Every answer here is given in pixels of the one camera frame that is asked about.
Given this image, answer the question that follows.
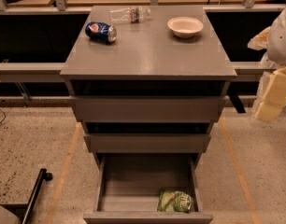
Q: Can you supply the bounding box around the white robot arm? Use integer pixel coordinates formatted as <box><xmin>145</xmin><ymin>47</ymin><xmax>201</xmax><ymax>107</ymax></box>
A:
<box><xmin>248</xmin><ymin>7</ymin><xmax>286</xmax><ymax>122</ymax></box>

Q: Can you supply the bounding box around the grey drawer cabinet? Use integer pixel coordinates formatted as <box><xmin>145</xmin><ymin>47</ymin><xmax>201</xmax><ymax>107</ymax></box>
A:
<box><xmin>59</xmin><ymin>5</ymin><xmax>238</xmax><ymax>170</ymax></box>

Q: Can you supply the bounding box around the grey top drawer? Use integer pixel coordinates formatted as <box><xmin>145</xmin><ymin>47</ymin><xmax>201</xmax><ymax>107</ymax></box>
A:
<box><xmin>71</xmin><ymin>97</ymin><xmax>224</xmax><ymax>123</ymax></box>

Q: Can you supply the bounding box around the clear plastic water bottle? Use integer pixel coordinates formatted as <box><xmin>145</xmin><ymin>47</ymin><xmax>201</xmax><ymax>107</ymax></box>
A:
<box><xmin>109</xmin><ymin>6</ymin><xmax>150</xmax><ymax>24</ymax></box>

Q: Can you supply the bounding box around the green jalapeno chip bag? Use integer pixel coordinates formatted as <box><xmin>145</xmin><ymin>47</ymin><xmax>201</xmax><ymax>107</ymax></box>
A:
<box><xmin>157</xmin><ymin>189</ymin><xmax>192</xmax><ymax>213</ymax></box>

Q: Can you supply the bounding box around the black chair base leg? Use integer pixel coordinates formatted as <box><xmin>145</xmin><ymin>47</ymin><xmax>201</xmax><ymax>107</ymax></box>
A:
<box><xmin>2</xmin><ymin>168</ymin><xmax>53</xmax><ymax>224</ymax></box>

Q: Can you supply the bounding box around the grey open bottom drawer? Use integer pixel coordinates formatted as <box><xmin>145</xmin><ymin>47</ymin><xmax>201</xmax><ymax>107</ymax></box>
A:
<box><xmin>83</xmin><ymin>154</ymin><xmax>213</xmax><ymax>224</ymax></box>

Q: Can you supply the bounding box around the white paper bowl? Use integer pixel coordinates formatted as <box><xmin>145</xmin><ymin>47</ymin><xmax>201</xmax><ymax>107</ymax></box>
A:
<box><xmin>167</xmin><ymin>17</ymin><xmax>204</xmax><ymax>38</ymax></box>

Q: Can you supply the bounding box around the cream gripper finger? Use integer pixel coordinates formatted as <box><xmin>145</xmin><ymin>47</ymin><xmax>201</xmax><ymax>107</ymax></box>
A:
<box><xmin>247</xmin><ymin>27</ymin><xmax>270</xmax><ymax>50</ymax></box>
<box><xmin>254</xmin><ymin>67</ymin><xmax>286</xmax><ymax>122</ymax></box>

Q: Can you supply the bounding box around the grey middle drawer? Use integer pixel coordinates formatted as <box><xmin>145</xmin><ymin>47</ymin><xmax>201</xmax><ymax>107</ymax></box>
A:
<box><xmin>84</xmin><ymin>133</ymin><xmax>210</xmax><ymax>153</ymax></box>

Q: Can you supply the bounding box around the blue Pepsi can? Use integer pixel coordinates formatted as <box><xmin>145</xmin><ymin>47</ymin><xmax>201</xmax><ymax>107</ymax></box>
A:
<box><xmin>85</xmin><ymin>21</ymin><xmax>117</xmax><ymax>43</ymax></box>

